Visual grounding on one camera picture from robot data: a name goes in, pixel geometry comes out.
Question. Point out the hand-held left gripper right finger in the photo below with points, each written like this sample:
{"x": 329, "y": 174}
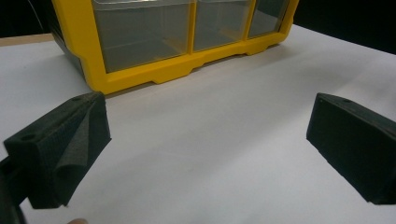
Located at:
{"x": 351, "y": 146}

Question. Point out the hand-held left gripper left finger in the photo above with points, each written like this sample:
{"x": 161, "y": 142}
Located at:
{"x": 46, "y": 155}

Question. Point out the yellow black drawer organizer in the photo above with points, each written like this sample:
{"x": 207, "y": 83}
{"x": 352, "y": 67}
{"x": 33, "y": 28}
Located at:
{"x": 74, "y": 40}

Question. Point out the set of clear plastic drawers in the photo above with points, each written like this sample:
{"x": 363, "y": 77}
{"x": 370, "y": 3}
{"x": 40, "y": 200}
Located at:
{"x": 143, "y": 34}

